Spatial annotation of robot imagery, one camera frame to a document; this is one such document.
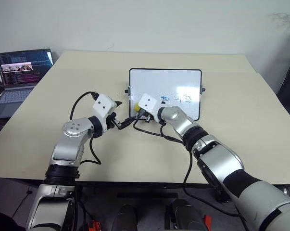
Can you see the black framed whiteboard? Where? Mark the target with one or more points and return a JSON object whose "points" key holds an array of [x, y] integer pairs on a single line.
{"points": [[164, 81]]}

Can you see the dark rounded shape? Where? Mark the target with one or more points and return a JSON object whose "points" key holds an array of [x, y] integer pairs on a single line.
{"points": [[186, 215], [127, 217]]}

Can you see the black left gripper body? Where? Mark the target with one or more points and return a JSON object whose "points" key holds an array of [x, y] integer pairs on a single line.
{"points": [[110, 122]]}

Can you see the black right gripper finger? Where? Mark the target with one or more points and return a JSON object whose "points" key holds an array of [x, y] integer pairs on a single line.
{"points": [[130, 120]]}

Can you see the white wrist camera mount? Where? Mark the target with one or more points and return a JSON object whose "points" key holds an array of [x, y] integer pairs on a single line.
{"points": [[102, 106], [147, 103]]}

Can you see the orange red part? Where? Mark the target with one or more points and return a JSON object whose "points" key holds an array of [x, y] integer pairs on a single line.
{"points": [[207, 220], [94, 225]]}

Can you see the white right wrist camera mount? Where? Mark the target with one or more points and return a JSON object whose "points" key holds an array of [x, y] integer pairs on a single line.
{"points": [[147, 103]]}

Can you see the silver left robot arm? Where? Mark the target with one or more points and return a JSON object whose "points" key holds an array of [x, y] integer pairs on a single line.
{"points": [[72, 127]]}

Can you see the grey open laptop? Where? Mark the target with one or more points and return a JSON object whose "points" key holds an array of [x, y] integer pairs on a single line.
{"points": [[19, 67]]}

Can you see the yellow eraser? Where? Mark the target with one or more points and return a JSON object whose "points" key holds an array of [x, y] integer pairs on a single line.
{"points": [[136, 107]]}

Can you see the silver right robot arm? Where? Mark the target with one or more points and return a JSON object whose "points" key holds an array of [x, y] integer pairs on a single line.
{"points": [[219, 156]]}

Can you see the black table frame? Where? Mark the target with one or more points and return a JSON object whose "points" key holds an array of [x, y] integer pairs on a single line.
{"points": [[135, 185]]}

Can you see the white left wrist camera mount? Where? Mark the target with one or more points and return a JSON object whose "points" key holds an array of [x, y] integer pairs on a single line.
{"points": [[102, 106]]}

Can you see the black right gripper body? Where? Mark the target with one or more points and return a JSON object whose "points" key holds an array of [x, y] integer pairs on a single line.
{"points": [[146, 118]]}

